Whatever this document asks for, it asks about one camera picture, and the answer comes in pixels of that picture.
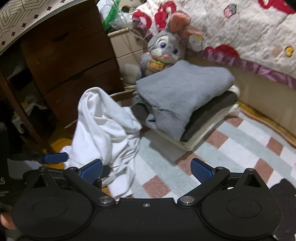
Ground checked rug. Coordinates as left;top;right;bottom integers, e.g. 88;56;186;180
63;91;296;200

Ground person's left hand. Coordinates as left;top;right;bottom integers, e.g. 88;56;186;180
0;212;15;230

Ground geometric patterned table cover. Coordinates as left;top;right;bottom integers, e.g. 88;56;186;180
0;0;77;54

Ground dark grey folded garment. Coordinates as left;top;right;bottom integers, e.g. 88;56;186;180
131;90;238;143

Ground quilted bedspread with red print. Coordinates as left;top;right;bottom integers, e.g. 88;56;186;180
132;0;296;91

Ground grey folded sweater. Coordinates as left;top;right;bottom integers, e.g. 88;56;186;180
132;60;235;142

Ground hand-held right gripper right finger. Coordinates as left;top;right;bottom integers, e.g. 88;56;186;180
177;158;274;208

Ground green plastic bag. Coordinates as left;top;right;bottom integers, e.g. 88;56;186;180
98;0;134;32

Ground grey rabbit plush toy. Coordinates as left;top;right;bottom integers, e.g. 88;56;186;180
120;12;204;85

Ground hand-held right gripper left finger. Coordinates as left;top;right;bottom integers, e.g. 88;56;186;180
23;159;116;208

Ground brown wooden dresser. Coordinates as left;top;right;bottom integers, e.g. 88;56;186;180
0;0;125;151

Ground person's dark pants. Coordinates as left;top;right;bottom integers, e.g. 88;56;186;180
269;178;296;241

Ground cream bedside cabinet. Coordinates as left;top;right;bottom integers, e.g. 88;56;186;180
107;27;151;79

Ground cream bed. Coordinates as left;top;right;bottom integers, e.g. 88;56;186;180
185;52;296;149

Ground white t-shirt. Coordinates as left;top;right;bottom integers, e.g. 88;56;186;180
60;87;142;198

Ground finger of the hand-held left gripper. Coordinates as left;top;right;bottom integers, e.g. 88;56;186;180
30;152;69;164

